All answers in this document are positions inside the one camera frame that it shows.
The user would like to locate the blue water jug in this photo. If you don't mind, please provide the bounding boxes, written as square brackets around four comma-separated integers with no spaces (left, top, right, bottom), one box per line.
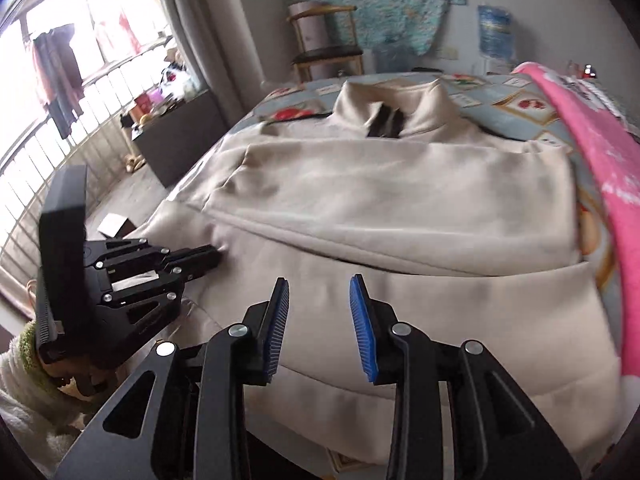
[477,5,513,61]

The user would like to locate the white cylindrical box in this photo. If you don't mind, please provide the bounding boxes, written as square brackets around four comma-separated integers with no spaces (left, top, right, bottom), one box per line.
[290,2,326,56]

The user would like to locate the person's left hand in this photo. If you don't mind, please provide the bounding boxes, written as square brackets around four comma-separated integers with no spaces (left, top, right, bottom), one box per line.
[45,360,101,401]

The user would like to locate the wooden chair with black seat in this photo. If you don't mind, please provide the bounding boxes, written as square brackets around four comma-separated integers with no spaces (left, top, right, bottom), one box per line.
[287,2,366,83]

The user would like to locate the fruit print tablecloth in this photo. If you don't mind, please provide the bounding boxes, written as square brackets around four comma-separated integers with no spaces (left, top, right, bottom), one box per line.
[165,72,623,480]

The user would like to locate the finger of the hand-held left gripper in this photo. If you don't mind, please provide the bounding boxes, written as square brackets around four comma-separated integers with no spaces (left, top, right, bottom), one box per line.
[95,263,221,307]
[87,238,223,267]

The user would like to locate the hanging dark clothes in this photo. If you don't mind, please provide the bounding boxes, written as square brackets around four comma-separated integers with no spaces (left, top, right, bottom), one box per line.
[25,24,83,140]

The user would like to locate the white plastic bag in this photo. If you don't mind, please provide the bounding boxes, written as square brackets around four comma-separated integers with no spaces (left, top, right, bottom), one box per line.
[162,62,201,98]

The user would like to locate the beige zip jacket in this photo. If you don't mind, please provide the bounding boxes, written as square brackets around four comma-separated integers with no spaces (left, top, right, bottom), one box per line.
[127,80,623,466]

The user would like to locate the white lace cloth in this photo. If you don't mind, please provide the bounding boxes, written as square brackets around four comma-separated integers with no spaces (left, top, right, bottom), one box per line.
[570,75,640,126]

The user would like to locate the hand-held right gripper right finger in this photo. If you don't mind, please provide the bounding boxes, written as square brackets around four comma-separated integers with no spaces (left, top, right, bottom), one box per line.
[349,274,583,480]

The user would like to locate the floral wall cloth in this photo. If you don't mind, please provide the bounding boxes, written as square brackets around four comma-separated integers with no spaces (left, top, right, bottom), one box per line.
[285,0,466,56]

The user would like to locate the white water dispenser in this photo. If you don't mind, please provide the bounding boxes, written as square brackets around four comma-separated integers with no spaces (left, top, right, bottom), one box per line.
[482,55,516,76]

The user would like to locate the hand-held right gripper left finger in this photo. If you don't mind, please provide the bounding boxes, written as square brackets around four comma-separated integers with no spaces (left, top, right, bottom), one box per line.
[55,277,290,480]

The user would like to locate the dark grey cabinet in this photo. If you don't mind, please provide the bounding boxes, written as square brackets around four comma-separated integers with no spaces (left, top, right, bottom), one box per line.
[132,89,231,188]

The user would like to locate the hanging pink clothes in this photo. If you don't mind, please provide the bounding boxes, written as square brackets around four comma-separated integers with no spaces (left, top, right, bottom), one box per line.
[92,7,146,56]

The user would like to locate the pink floral blanket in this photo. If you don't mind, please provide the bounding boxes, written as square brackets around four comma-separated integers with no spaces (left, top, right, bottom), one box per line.
[515,62,640,376]

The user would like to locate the clear empty water jug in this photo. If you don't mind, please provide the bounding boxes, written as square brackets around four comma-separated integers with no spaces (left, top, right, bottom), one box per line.
[372,42,413,76]

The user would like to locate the grey curtain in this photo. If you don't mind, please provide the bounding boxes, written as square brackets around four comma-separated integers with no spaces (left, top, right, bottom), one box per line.
[165,0,261,126]

